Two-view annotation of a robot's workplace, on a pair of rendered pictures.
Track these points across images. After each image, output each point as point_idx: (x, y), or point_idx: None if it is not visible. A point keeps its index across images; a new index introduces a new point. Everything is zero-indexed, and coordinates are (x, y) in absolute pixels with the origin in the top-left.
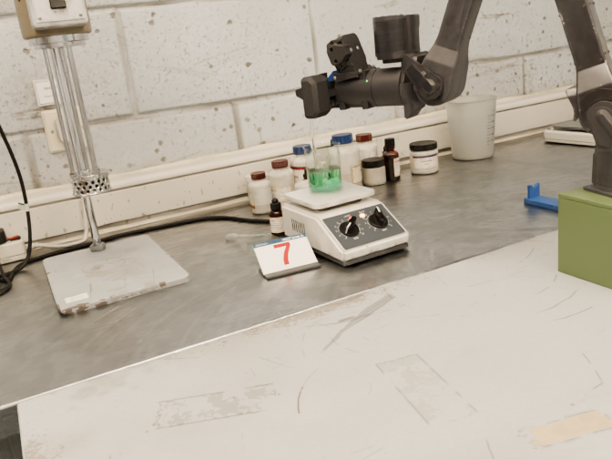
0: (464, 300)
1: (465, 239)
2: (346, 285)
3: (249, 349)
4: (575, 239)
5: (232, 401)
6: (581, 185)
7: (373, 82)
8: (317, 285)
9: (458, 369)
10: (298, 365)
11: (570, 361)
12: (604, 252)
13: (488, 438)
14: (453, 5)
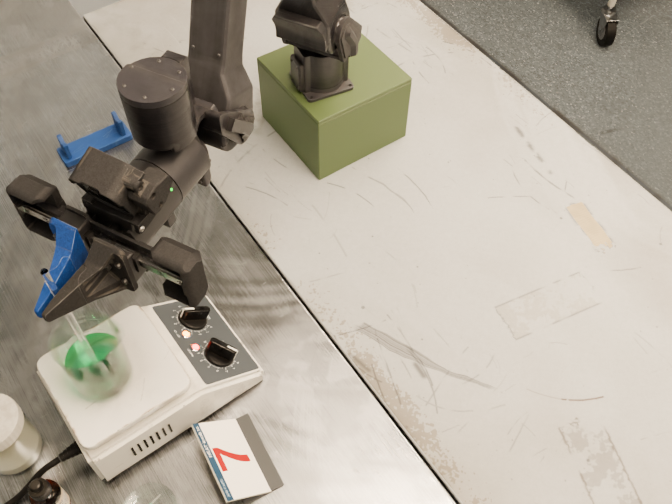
0: (382, 262)
1: (192, 243)
2: (323, 376)
3: (492, 466)
4: (337, 145)
5: (594, 460)
6: (19, 101)
7: (180, 182)
8: (317, 411)
9: (519, 278)
10: (523, 408)
11: (500, 207)
12: (364, 134)
13: (610, 269)
14: (233, 11)
